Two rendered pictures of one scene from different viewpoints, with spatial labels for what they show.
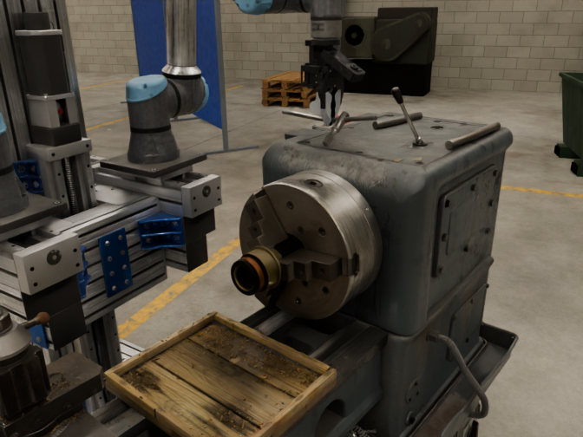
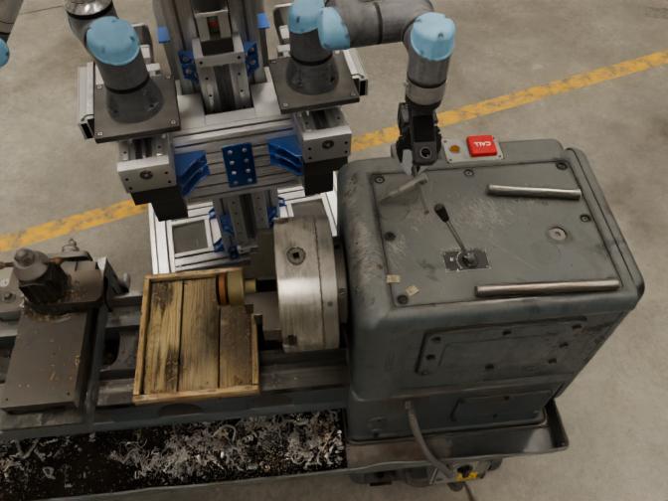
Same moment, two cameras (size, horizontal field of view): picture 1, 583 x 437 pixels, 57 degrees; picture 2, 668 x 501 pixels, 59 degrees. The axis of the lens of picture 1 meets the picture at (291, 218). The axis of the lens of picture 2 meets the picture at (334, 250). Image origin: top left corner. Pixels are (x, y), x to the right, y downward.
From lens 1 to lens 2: 1.09 m
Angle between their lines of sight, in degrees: 47
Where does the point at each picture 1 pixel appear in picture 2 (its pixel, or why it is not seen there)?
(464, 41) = not seen: outside the picture
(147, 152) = (293, 79)
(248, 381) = (211, 347)
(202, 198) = (321, 149)
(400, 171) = (372, 296)
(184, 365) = (194, 301)
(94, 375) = (92, 299)
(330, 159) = (358, 228)
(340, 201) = (301, 288)
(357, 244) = (296, 330)
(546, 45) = not seen: outside the picture
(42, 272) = (136, 182)
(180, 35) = not seen: outside the picture
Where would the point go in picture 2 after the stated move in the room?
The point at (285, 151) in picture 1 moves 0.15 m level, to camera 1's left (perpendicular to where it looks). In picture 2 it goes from (350, 180) to (304, 147)
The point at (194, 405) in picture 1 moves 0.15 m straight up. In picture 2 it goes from (166, 340) to (152, 311)
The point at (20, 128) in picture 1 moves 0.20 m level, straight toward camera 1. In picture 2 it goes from (186, 24) to (152, 70)
